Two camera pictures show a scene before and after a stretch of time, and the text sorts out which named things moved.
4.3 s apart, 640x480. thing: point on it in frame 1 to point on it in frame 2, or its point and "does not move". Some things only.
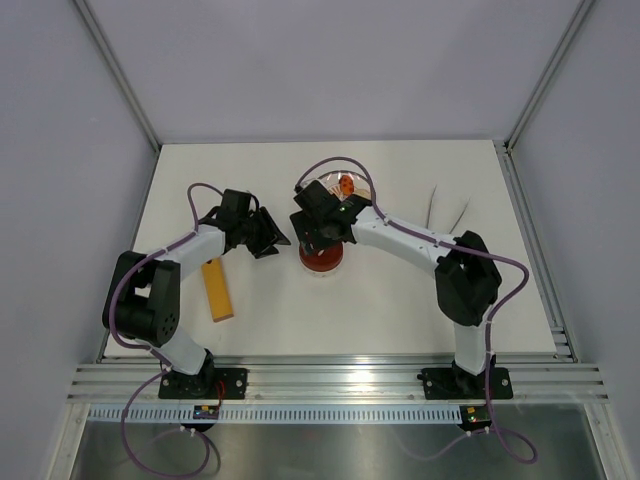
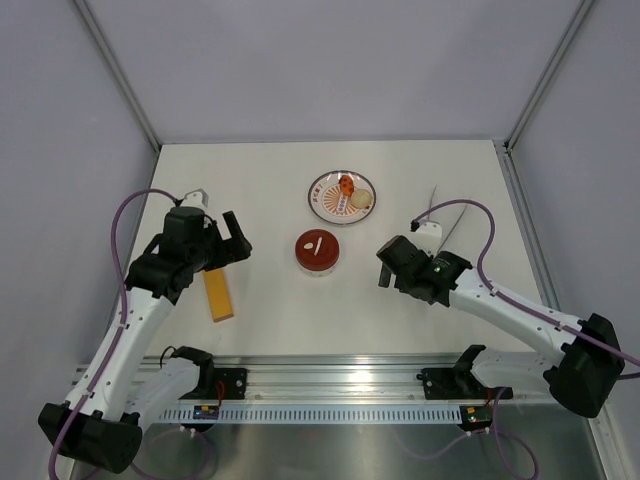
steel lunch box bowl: [321, 259] to [318, 273]
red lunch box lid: [321, 258] does not move
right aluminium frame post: [548, 73] does not move
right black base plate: [446, 384] does not move
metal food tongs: [458, 219] does not move
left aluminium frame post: [117, 71] does not move
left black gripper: [269, 231] to [231, 250]
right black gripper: [303, 224] to [385, 277]
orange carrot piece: [346, 185] does not move
